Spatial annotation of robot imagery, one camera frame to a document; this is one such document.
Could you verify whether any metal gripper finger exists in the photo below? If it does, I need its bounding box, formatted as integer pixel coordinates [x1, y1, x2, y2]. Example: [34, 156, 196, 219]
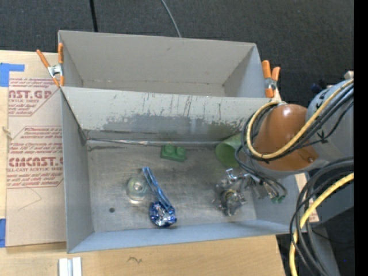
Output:
[216, 168, 252, 190]
[212, 189, 248, 217]

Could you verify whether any green plastic cup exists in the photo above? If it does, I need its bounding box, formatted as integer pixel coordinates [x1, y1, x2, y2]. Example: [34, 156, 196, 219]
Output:
[215, 133, 244, 167]

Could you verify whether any green toy brick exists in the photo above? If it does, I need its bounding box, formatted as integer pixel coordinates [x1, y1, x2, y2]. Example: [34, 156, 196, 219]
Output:
[160, 143, 187, 163]

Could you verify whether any blue foil wrapper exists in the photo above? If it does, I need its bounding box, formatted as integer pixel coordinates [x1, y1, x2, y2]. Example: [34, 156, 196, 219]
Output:
[141, 166, 177, 228]

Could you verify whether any grey metal bin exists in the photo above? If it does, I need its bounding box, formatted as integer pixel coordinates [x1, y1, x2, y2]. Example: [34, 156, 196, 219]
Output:
[57, 29, 300, 254]

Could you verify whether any brown cardboard board, red print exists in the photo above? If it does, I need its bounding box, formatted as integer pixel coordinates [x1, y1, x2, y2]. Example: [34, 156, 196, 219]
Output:
[0, 49, 68, 248]

